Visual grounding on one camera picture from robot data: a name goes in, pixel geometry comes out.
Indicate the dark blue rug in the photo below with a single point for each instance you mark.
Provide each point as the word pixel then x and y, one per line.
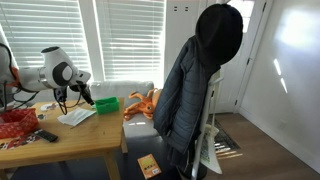
pixel 133 146

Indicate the orange plush octopus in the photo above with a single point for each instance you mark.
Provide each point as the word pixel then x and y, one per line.
pixel 143 106

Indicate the light grey sofa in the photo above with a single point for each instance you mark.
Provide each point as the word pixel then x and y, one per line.
pixel 116 89

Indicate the white door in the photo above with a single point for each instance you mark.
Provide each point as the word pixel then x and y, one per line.
pixel 233 83

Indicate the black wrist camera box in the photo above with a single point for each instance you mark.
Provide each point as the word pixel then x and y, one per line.
pixel 60 94

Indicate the small cartoon sticker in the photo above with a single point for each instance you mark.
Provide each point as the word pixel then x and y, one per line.
pixel 41 116

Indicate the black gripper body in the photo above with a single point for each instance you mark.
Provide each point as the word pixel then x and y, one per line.
pixel 79 87

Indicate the red white patterned paper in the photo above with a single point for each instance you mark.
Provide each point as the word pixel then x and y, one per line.
pixel 20 141

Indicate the yellow box on floor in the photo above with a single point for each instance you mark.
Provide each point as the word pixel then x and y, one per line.
pixel 149 165

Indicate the black remote control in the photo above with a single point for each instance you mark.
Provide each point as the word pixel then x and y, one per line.
pixel 46 135

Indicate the green plastic lunch box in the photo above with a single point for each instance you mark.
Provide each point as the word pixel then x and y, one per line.
pixel 107 106

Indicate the dark grey puffer coat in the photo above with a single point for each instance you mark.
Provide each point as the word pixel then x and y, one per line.
pixel 183 100

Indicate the white window blind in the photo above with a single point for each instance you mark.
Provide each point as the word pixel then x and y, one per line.
pixel 33 26
pixel 131 40

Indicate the light wooden table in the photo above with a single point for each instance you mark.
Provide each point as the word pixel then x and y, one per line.
pixel 90 133

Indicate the white paper towel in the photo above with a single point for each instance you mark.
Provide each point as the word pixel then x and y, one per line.
pixel 75 116

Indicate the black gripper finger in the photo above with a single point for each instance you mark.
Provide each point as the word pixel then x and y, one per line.
pixel 91 98
pixel 88 97

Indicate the dark striped doormat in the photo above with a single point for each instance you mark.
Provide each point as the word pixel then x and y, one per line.
pixel 226 141

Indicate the white tote bag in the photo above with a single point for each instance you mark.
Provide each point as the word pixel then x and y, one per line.
pixel 210 153

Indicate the small dark sticker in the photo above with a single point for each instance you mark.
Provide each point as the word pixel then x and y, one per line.
pixel 81 103

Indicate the white coat rack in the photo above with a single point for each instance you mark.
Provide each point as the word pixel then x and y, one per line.
pixel 203 126

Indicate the black hat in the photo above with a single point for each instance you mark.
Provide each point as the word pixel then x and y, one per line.
pixel 218 33

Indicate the large round cartoon sticker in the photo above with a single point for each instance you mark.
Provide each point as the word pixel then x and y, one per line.
pixel 49 106

